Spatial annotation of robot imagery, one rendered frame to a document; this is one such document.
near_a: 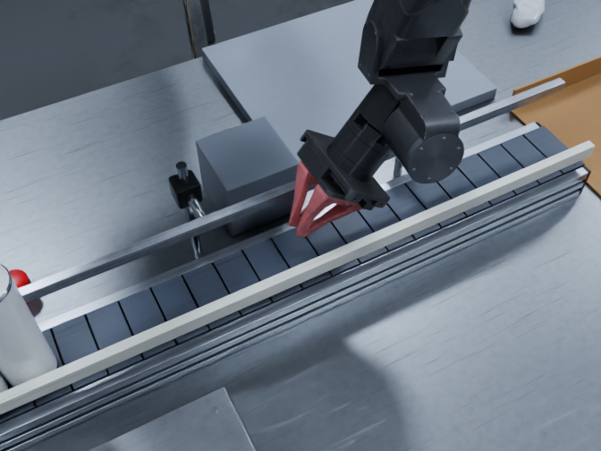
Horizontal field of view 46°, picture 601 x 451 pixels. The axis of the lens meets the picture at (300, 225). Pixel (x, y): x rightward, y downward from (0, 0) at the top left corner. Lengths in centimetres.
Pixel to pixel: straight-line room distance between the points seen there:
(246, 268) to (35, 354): 25
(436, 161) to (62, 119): 64
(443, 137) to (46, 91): 201
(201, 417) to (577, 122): 70
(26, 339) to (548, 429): 54
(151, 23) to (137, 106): 164
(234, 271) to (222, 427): 19
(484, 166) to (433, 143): 32
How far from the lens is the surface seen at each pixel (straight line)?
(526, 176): 92
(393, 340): 84
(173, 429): 74
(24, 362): 75
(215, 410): 75
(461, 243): 92
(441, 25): 66
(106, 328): 81
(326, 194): 73
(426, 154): 66
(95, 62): 262
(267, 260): 84
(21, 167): 108
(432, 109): 66
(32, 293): 76
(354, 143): 73
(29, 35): 282
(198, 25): 156
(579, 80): 121
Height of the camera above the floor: 156
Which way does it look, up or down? 51 degrees down
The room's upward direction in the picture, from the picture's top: straight up
